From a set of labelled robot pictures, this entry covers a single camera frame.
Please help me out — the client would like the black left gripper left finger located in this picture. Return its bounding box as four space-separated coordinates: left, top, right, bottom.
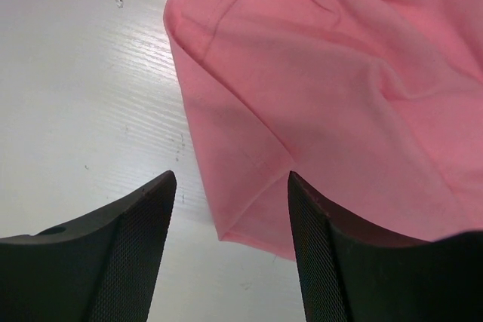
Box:
1 171 177 321

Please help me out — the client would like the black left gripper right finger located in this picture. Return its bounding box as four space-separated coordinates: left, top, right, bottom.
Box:
288 172 482 321

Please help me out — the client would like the light pink t shirt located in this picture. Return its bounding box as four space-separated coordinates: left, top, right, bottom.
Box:
164 0 482 259

